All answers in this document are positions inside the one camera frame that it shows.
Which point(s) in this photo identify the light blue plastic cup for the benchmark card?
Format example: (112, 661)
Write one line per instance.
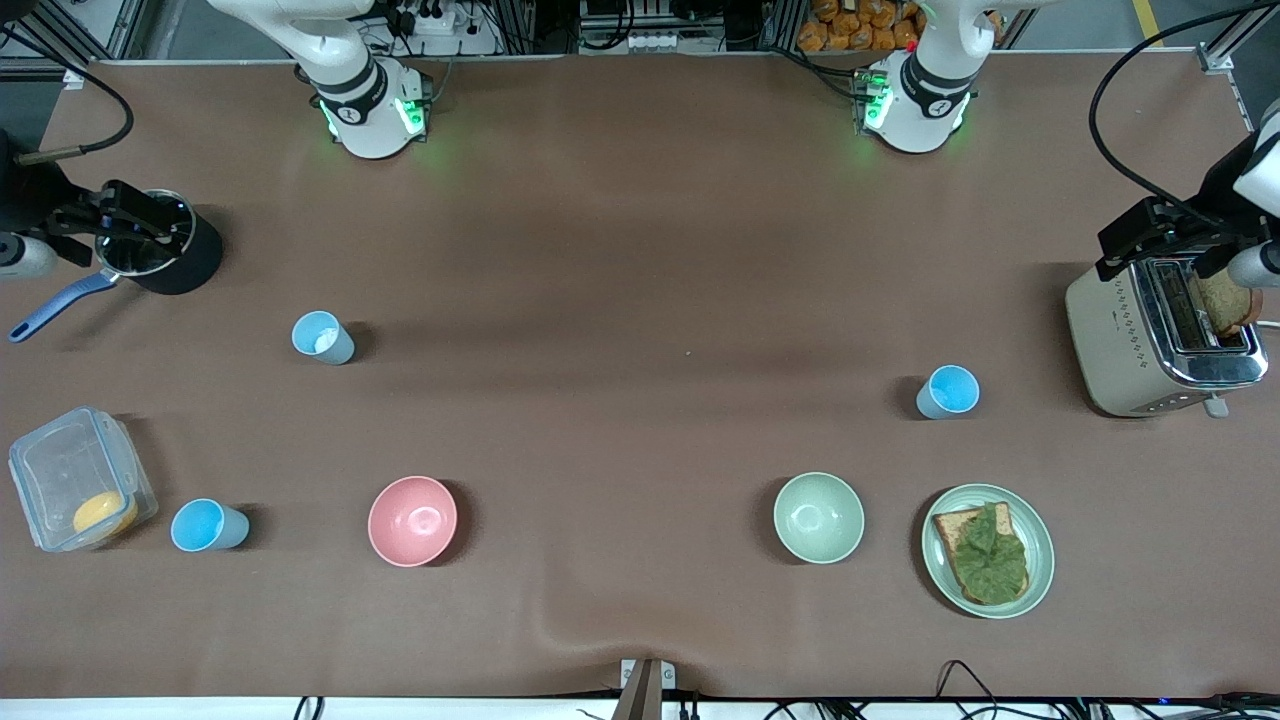
(205, 526)
(948, 392)
(322, 338)

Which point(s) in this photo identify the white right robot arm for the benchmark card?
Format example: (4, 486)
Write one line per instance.
(365, 110)

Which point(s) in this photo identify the white connector block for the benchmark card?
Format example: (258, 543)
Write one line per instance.
(650, 43)

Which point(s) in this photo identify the pale green plate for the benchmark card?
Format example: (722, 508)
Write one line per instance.
(1040, 560)

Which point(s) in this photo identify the clear plastic food container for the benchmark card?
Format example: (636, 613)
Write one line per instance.
(60, 470)

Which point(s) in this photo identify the cream and chrome toaster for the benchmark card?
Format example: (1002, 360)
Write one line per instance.
(1110, 340)

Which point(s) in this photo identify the bag of orange buns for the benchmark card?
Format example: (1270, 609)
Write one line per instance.
(850, 30)

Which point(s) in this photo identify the metal table clamp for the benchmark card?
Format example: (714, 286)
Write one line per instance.
(645, 690)

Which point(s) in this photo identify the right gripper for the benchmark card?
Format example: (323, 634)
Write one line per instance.
(30, 198)

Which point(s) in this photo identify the green lettuce leaf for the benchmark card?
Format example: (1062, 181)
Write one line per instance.
(990, 560)

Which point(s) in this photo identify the brown bread slice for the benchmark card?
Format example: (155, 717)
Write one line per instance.
(950, 528)

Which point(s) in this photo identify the brown table cover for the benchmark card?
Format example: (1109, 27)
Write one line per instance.
(640, 300)

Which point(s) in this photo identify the pink bowl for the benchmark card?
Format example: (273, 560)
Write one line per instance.
(412, 520)

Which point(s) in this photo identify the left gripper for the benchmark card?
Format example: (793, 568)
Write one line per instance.
(1214, 199)

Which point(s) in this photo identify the metal corner bracket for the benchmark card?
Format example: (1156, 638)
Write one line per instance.
(1217, 60)
(73, 78)

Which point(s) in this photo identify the white power strip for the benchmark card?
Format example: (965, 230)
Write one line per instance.
(430, 18)

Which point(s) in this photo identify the pale green bowl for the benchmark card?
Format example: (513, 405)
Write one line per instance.
(818, 517)

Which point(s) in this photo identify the dark toast slice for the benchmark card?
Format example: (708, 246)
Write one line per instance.
(1228, 305)

